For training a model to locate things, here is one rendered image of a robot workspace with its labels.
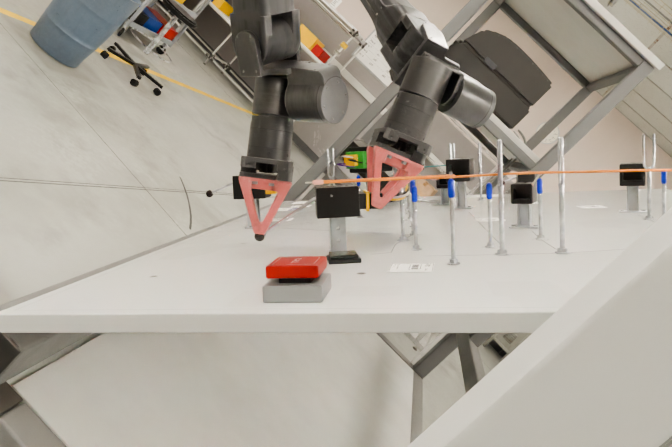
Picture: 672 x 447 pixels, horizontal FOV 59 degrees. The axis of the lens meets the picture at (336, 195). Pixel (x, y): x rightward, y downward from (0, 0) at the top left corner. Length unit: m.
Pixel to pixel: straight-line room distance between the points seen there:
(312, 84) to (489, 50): 1.15
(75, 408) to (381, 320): 0.37
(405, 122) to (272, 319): 0.35
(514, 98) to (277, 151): 1.15
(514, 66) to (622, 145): 6.72
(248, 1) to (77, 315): 0.40
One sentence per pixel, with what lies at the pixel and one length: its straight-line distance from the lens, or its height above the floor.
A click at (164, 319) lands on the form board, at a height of 0.99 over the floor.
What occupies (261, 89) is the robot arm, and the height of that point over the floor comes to 1.17.
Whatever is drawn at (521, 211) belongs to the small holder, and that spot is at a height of 1.29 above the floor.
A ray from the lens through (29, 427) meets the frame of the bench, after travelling 0.69.
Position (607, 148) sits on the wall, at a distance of 8.47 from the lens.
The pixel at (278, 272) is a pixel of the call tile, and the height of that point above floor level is 1.08.
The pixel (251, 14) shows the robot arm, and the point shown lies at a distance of 0.75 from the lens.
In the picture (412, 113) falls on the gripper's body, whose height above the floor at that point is 1.28.
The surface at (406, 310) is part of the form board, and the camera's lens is 0.52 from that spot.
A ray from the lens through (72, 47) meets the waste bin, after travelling 4.36.
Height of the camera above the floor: 1.26
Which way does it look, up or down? 9 degrees down
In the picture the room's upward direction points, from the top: 44 degrees clockwise
